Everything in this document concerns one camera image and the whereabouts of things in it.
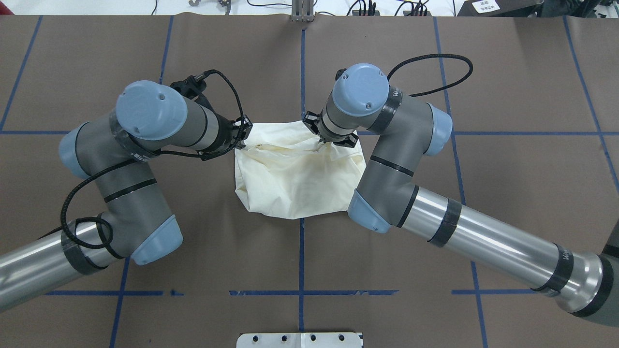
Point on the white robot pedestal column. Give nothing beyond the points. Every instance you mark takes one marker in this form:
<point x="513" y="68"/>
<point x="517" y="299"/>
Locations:
<point x="345" y="339"/>

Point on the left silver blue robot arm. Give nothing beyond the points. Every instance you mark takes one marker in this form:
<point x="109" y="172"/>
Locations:
<point x="118" y="211"/>

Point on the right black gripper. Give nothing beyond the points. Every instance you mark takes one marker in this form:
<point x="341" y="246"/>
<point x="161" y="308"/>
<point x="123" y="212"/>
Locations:
<point x="346" y="143"/>

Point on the white long-sleeve printed shirt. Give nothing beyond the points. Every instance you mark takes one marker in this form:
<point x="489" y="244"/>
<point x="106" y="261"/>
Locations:
<point x="285" y="171"/>

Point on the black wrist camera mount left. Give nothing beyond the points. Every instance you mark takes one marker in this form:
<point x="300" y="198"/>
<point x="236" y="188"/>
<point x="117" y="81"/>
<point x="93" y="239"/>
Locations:
<point x="192" y="88"/>

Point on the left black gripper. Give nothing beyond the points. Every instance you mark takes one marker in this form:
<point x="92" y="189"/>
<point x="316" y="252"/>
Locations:
<point x="225" y="132"/>

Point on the aluminium frame post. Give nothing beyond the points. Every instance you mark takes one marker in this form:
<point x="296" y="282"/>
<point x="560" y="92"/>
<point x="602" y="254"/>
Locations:
<point x="302" y="10"/>

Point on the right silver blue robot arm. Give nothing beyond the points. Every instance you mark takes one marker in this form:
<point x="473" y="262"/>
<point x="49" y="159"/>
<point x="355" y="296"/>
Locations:
<point x="515" y="172"/>

